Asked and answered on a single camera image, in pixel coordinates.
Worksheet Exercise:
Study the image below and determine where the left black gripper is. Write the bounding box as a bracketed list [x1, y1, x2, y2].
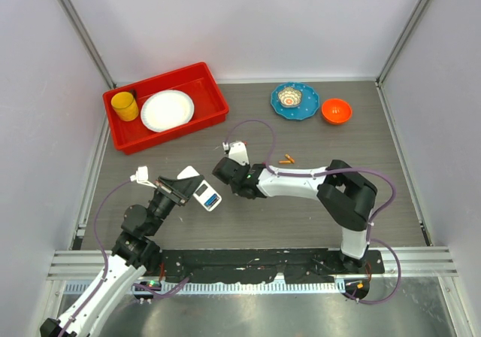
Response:
[147, 175, 203, 236]

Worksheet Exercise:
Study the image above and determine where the white remote control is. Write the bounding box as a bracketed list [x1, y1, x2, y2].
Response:
[177, 165, 222, 212]

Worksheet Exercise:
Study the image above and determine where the blue battery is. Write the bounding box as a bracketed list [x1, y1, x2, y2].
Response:
[206, 196, 218, 207]

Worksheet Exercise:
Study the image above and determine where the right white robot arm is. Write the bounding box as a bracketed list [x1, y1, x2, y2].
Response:
[212, 157, 377, 273]

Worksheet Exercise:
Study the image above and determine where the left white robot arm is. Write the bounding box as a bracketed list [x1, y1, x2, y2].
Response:
[40, 167, 204, 336]

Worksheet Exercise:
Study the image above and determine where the white paper plate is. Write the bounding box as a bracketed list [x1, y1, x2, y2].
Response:
[141, 90, 195, 132]

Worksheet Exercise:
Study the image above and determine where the small patterned bowl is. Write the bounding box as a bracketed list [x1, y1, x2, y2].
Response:
[277, 87, 303, 108]

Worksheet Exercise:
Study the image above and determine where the blue plate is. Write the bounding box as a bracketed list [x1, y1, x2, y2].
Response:
[271, 82, 320, 121]

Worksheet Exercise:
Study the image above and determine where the yellow cup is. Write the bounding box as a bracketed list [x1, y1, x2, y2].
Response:
[110, 92, 139, 122]

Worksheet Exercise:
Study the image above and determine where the red plastic bin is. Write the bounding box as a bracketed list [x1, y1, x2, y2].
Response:
[103, 62, 229, 155]

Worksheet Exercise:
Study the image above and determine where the orange bowl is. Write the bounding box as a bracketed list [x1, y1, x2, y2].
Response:
[321, 99, 352, 125]

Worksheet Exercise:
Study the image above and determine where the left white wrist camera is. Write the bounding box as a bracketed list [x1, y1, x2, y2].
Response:
[130, 165, 156, 189]

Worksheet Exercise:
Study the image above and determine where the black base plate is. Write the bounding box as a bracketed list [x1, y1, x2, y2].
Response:
[145, 248, 385, 284]

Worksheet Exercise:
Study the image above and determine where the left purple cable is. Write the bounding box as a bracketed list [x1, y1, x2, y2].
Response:
[56, 181, 191, 337]

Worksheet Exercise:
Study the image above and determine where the white slotted cable duct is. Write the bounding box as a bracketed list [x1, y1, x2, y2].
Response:
[63, 280, 346, 296]

